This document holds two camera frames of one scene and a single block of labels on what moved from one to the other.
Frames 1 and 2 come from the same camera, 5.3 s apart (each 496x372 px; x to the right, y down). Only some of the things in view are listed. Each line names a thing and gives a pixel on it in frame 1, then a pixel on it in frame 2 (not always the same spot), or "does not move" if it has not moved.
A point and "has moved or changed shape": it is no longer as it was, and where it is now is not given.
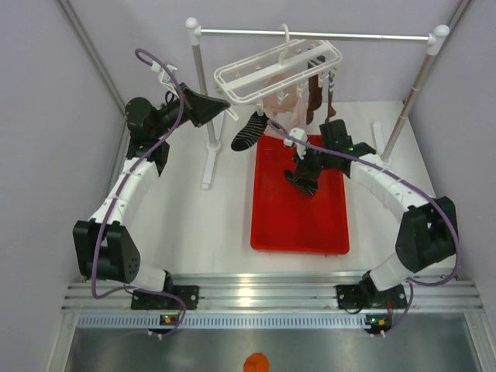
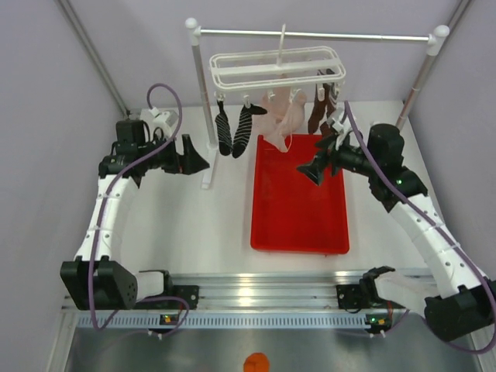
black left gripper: [199, 108] → [190, 162]
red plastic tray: [287, 220] does not move
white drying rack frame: [435, 40] does not move
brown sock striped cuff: [331, 84] has moved or changed shape
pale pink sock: [291, 99] has moved or changed shape
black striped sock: [305, 184] → [223, 130]
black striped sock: [251, 132] has moved or changed shape
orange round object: [256, 362] does not move
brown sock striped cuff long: [315, 100] → [318, 109]
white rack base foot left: [212, 147] does not move
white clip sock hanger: [294, 60] has moved or changed shape
